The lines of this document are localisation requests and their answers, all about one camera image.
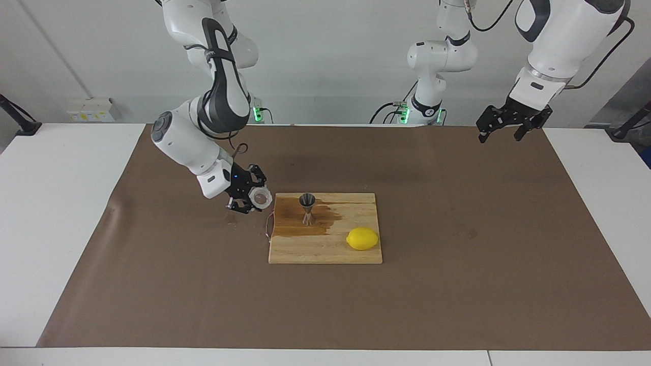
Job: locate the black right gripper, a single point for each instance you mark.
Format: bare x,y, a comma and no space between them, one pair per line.
238,182

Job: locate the wooden cutting board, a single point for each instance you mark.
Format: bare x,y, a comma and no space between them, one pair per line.
315,249

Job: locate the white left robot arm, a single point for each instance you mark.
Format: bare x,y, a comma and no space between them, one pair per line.
564,35

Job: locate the black clamp stand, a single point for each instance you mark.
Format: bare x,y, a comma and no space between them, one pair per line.
25,127
623,133

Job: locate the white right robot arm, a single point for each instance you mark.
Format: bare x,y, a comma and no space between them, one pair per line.
183,142

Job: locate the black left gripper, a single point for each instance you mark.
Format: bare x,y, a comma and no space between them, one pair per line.
524,109

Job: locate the clear plastic cup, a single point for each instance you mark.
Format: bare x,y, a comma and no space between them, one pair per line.
263,197

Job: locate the brown paper table mat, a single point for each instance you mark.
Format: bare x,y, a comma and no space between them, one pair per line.
325,305

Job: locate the yellow lemon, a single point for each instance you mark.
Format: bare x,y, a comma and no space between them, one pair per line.
362,239

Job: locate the blue object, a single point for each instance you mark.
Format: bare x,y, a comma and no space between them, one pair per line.
647,157

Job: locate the steel double jigger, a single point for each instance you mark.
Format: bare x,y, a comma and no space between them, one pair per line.
307,200

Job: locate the white wall socket box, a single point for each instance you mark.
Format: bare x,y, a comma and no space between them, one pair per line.
91,109

